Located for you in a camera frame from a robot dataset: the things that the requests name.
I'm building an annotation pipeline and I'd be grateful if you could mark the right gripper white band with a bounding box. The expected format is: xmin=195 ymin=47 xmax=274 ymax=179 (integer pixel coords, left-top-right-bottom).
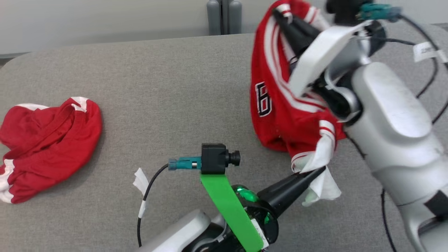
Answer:
xmin=272 ymin=9 xmax=387 ymax=123

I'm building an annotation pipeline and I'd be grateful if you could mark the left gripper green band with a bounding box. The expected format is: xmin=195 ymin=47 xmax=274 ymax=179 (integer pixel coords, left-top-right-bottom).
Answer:
xmin=196 ymin=167 xmax=327 ymax=252

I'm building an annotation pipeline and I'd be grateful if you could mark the red white striped jersey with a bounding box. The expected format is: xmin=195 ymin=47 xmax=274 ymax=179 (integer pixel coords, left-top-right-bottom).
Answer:
xmin=250 ymin=0 xmax=347 ymax=207

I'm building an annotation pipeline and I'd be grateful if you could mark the grey fabric sofa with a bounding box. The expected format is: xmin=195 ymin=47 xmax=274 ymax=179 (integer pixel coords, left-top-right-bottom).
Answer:
xmin=0 ymin=22 xmax=448 ymax=252

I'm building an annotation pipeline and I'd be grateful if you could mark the plain red white-trimmed garment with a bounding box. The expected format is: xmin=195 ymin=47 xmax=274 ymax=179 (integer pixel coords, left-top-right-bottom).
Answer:
xmin=0 ymin=97 xmax=103 ymax=204

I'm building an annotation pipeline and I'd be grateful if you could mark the black right camera cable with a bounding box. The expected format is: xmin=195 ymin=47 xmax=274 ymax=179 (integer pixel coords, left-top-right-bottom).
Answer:
xmin=357 ymin=3 xmax=440 ymax=98

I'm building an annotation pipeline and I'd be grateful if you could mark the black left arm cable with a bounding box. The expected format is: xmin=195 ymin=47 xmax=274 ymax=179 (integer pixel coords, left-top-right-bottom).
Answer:
xmin=137 ymin=156 xmax=202 ymax=247

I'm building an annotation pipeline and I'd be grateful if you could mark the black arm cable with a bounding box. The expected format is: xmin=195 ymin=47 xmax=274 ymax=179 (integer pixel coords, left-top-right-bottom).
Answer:
xmin=137 ymin=156 xmax=202 ymax=247
xmin=381 ymin=189 xmax=398 ymax=252

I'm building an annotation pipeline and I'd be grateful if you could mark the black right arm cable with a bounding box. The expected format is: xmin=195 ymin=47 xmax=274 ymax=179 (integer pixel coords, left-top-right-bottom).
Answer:
xmin=381 ymin=189 xmax=398 ymax=252

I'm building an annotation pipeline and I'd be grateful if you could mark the white cable tag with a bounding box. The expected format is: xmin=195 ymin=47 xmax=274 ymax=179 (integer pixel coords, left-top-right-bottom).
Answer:
xmin=413 ymin=42 xmax=448 ymax=63
xmin=133 ymin=168 xmax=150 ymax=197

